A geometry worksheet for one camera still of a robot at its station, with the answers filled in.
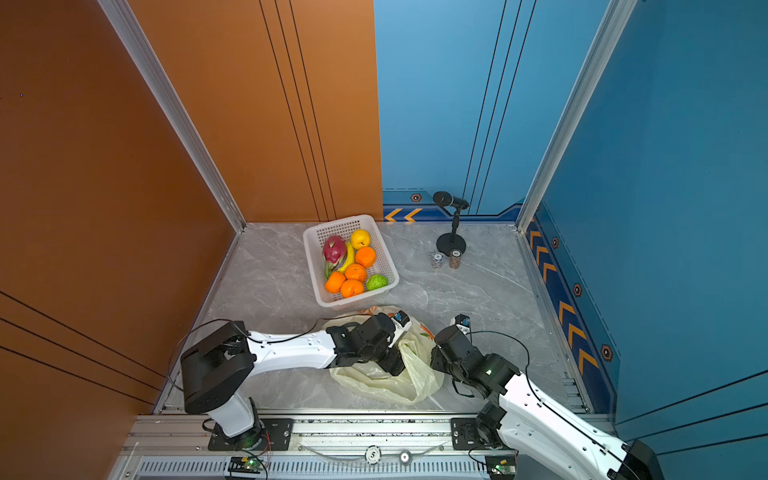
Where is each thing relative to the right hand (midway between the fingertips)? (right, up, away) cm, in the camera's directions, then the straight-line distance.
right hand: (430, 355), depth 80 cm
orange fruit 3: (-29, +18, +16) cm, 38 cm away
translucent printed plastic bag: (-3, 0, -9) cm, 9 cm away
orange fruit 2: (-23, +21, +19) cm, 37 cm away
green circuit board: (-45, -23, -10) cm, 51 cm away
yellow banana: (-26, +26, +26) cm, 45 cm away
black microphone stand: (+11, +32, +34) cm, 48 cm away
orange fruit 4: (-23, +16, +14) cm, 32 cm away
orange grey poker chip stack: (+11, +25, +23) cm, 36 cm away
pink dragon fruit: (-31, +28, +22) cm, 47 cm away
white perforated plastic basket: (-39, +32, +28) cm, 58 cm away
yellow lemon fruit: (-22, +33, +28) cm, 48 cm away
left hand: (-7, 0, +3) cm, 7 cm away
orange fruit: (-20, +26, +24) cm, 41 cm away
